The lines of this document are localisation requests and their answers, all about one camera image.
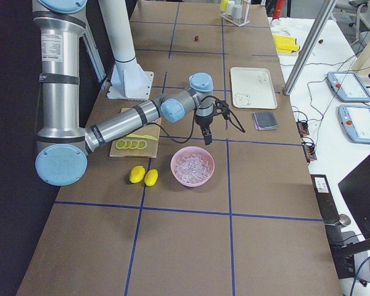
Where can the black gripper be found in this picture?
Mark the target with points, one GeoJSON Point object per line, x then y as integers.
{"type": "Point", "coordinates": [203, 120]}

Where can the pink bowl of ice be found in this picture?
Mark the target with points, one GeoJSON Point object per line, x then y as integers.
{"type": "Point", "coordinates": [192, 166]}

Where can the white plastic cup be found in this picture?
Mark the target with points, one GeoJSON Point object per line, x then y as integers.
{"type": "Point", "coordinates": [237, 11]}

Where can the yellow plastic cup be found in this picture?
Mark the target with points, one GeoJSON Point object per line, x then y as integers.
{"type": "Point", "coordinates": [223, 5]}

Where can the grey plastic cup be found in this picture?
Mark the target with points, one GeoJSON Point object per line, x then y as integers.
{"type": "Point", "coordinates": [230, 5]}

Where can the cream bear tray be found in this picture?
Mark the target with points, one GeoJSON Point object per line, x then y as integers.
{"type": "Point", "coordinates": [252, 88]}

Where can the lemon slice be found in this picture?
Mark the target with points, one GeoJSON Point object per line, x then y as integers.
{"type": "Point", "coordinates": [121, 144]}
{"type": "Point", "coordinates": [128, 144]}
{"type": "Point", "coordinates": [134, 144]}
{"type": "Point", "coordinates": [142, 144]}

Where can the yellow lemon near bowl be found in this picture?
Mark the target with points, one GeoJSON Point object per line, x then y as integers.
{"type": "Point", "coordinates": [151, 177]}

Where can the yellow plastic knife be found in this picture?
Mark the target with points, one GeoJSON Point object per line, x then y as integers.
{"type": "Point", "coordinates": [144, 136]}

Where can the wooden cutting board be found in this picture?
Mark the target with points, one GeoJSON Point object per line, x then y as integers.
{"type": "Point", "coordinates": [149, 152]}

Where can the yellow lemon far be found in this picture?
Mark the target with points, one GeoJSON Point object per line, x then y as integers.
{"type": "Point", "coordinates": [137, 174]}

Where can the wooden rack stick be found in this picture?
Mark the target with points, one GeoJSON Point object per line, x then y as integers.
{"type": "Point", "coordinates": [245, 9]}

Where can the yellow folded cloth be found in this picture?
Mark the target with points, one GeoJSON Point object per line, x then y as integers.
{"type": "Point", "coordinates": [285, 44]}

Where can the upper teach pendant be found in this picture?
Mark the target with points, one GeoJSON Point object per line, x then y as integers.
{"type": "Point", "coordinates": [348, 87]}

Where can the teach pendant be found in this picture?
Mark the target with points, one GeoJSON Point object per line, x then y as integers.
{"type": "Point", "coordinates": [348, 87]}
{"type": "Point", "coordinates": [355, 121]}

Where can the lower teach pendant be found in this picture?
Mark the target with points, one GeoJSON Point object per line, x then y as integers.
{"type": "Point", "coordinates": [355, 121]}

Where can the black laptop monitor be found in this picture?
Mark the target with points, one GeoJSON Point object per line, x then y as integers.
{"type": "Point", "coordinates": [355, 190]}

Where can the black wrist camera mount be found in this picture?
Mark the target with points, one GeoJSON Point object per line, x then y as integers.
{"type": "Point", "coordinates": [222, 108]}

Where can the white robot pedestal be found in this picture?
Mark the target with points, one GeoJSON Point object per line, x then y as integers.
{"type": "Point", "coordinates": [128, 81]}

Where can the white wire cup rack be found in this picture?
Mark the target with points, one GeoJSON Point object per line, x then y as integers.
{"type": "Point", "coordinates": [239, 22]}

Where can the aluminium frame post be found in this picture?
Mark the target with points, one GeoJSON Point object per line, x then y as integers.
{"type": "Point", "coordinates": [313, 35]}

